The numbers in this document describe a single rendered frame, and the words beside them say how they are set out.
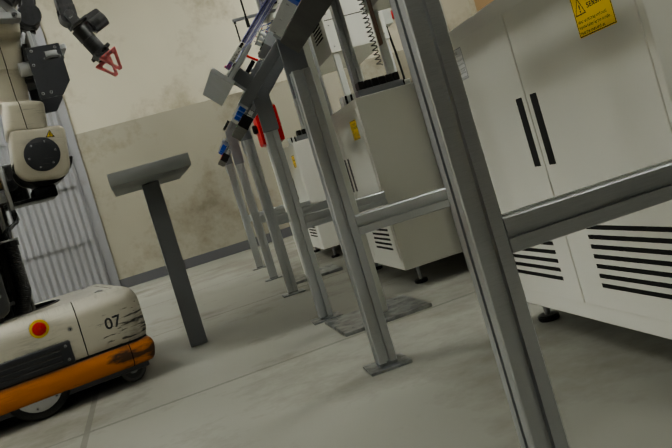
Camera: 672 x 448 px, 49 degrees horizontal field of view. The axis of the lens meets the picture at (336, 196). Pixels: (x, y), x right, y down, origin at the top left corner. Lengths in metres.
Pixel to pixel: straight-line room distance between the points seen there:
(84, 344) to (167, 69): 4.43
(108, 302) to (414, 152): 1.02
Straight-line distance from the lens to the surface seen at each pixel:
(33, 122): 2.45
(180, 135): 6.34
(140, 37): 6.49
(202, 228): 6.30
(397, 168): 2.34
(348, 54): 3.08
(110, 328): 2.23
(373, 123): 2.33
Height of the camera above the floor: 0.42
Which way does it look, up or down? 2 degrees down
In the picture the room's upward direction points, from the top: 17 degrees counter-clockwise
